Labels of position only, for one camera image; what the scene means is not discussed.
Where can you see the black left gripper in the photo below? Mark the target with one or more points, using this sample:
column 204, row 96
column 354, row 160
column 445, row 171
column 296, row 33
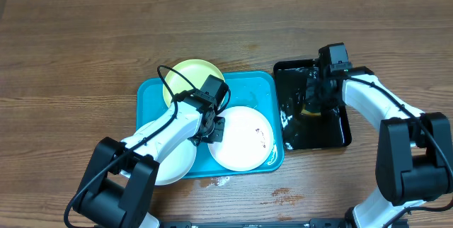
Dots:
column 216, row 135

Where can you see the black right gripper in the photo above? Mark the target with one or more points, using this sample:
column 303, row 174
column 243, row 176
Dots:
column 313, row 100

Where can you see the orange green sponge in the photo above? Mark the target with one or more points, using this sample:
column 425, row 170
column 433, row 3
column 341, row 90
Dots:
column 309, row 113

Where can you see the pink white plate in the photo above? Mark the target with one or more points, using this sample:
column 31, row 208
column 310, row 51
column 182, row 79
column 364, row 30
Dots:
column 247, row 140

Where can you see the yellow plate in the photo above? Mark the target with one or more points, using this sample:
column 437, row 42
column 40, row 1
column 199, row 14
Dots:
column 194, row 70

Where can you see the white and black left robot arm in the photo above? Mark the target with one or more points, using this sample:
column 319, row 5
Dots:
column 118, row 183

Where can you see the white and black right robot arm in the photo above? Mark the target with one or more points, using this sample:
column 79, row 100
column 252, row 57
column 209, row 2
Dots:
column 414, row 151

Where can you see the black plastic tray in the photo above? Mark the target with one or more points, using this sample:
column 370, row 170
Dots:
column 329, row 130

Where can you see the teal plastic tray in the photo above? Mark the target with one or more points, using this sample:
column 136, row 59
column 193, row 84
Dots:
column 254, row 89

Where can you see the white plate with sauce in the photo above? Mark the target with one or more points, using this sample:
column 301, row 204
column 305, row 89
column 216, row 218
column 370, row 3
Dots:
column 176, row 164

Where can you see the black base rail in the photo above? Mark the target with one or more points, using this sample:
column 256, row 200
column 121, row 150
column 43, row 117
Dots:
column 313, row 223

